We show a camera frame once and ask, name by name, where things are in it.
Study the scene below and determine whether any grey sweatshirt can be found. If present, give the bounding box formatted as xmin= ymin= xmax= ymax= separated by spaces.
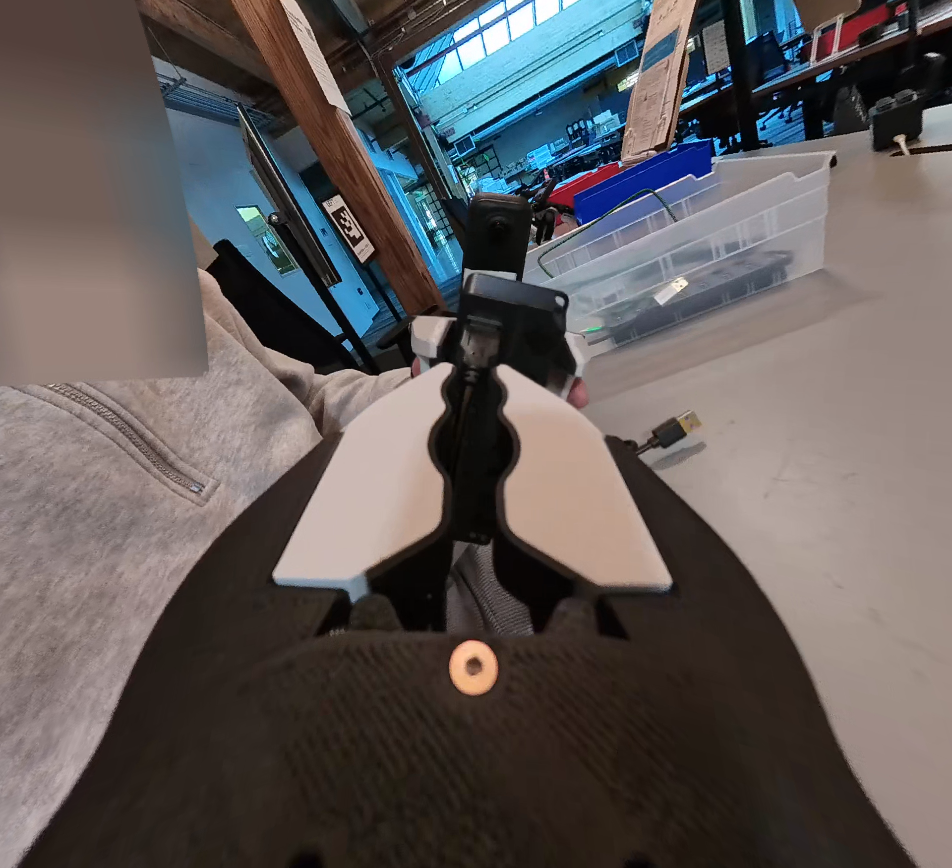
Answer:
xmin=0 ymin=265 xmax=417 ymax=868

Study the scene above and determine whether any wooden post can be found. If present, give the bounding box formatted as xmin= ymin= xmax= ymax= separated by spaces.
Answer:
xmin=182 ymin=0 xmax=447 ymax=314

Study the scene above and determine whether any brown cardboard sheet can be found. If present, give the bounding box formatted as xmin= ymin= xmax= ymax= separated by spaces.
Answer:
xmin=621 ymin=0 xmax=721 ymax=166

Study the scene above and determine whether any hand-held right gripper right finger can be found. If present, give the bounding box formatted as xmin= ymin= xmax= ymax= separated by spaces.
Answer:
xmin=494 ymin=364 xmax=675 ymax=595

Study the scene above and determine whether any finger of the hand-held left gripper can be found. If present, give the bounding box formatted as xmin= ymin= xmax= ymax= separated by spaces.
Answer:
xmin=410 ymin=314 xmax=459 ymax=379
xmin=553 ymin=332 xmax=593 ymax=397

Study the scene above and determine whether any person's left forearm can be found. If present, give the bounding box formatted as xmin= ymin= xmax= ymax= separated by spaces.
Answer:
xmin=301 ymin=362 xmax=415 ymax=456

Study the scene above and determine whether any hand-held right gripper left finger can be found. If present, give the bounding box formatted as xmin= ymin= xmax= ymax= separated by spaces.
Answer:
xmin=272 ymin=362 xmax=456 ymax=603

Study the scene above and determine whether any clear plastic bin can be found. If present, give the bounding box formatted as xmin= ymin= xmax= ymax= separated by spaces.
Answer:
xmin=524 ymin=150 xmax=837 ymax=356

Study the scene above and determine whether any glass door with metal bar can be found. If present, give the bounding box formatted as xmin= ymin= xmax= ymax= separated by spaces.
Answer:
xmin=237 ymin=102 xmax=343 ymax=289

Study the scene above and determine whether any red plastic bin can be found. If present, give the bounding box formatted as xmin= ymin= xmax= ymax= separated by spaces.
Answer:
xmin=550 ymin=161 xmax=622 ymax=210

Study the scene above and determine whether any framed black white tag sign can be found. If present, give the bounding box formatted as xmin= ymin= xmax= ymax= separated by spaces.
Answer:
xmin=322 ymin=192 xmax=376 ymax=265

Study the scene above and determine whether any black and white device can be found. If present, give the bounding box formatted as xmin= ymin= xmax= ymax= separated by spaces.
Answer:
xmin=530 ymin=178 xmax=577 ymax=244

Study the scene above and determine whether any white desk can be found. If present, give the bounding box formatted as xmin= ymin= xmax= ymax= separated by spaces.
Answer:
xmin=573 ymin=127 xmax=952 ymax=868

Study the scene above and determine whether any wire cable tray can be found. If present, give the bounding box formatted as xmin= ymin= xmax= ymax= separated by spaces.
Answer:
xmin=152 ymin=61 xmax=250 ymax=121

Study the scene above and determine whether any black cable with USB plug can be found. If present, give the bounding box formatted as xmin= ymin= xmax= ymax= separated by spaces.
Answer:
xmin=623 ymin=409 xmax=704 ymax=454

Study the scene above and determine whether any black office chair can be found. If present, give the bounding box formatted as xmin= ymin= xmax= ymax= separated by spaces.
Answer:
xmin=204 ymin=239 xmax=417 ymax=374

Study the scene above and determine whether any blue plastic bin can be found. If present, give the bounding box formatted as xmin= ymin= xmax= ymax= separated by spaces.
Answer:
xmin=573 ymin=139 xmax=716 ymax=223

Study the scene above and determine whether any long black USB hub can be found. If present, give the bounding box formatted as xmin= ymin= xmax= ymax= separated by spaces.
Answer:
xmin=455 ymin=271 xmax=572 ymax=548

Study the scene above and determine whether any white paper sheet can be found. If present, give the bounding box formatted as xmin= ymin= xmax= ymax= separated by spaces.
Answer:
xmin=271 ymin=0 xmax=352 ymax=116

